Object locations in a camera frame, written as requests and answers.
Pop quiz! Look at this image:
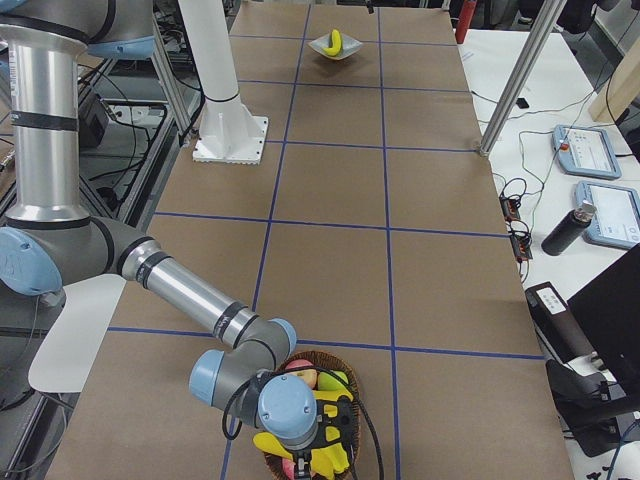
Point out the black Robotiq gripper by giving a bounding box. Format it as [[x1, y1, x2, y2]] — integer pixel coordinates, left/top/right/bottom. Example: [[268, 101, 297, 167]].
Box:
[[292, 395, 356, 479]]

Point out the deep yellow banana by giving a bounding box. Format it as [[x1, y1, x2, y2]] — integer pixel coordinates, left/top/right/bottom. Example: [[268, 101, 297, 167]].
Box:
[[311, 389, 353, 479]]

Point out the light yellow banana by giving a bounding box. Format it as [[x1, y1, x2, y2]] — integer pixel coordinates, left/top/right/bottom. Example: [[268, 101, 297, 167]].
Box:
[[322, 29, 342, 57]]

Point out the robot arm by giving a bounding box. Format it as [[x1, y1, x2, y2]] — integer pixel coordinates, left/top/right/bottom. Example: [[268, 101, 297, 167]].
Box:
[[1, 1, 358, 479]]

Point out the brown wicker basket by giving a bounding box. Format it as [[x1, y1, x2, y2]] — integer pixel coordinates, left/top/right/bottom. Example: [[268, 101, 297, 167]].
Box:
[[256, 351, 366, 479]]

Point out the grey square plate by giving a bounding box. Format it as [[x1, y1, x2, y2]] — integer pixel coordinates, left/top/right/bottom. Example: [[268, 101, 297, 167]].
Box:
[[309, 29, 363, 61]]

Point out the green apple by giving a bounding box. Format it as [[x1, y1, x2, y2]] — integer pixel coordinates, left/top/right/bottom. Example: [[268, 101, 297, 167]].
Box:
[[316, 370, 349, 391]]

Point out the pink red apple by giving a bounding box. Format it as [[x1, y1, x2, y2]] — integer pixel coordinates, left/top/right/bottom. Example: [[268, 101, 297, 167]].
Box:
[[285, 359, 318, 390]]

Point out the black labelled box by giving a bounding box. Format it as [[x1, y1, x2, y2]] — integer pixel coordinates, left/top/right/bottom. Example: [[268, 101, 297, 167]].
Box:
[[525, 282, 595, 363]]

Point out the black monitor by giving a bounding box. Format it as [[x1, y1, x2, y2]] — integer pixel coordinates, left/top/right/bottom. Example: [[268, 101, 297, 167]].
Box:
[[569, 246, 640, 394]]

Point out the black bottle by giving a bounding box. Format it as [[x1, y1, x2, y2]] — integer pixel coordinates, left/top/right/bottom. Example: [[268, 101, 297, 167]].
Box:
[[541, 200, 597, 256]]

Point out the teach pendant far side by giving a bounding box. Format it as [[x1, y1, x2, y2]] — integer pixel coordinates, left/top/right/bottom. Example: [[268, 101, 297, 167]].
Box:
[[575, 180, 639, 250]]

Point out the small black device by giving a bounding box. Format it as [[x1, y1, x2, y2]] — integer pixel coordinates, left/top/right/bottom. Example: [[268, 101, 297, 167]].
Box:
[[516, 97, 529, 109]]

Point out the red cylinder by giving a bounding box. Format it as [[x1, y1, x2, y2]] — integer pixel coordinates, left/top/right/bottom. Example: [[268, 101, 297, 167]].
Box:
[[455, 0, 477, 45]]

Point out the wooden board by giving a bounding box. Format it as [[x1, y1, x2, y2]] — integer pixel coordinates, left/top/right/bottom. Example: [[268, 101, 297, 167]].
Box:
[[589, 39, 640, 122]]

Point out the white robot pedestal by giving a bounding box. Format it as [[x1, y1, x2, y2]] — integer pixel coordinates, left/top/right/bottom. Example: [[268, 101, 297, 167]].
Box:
[[181, 1, 269, 164]]

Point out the teach pendant near post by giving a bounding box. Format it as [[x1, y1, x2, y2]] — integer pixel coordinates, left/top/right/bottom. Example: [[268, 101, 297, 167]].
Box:
[[552, 125, 621, 180]]

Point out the aluminium frame post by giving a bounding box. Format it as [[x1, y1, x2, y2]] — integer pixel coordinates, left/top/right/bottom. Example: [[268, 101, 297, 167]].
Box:
[[478, 0, 567, 157]]

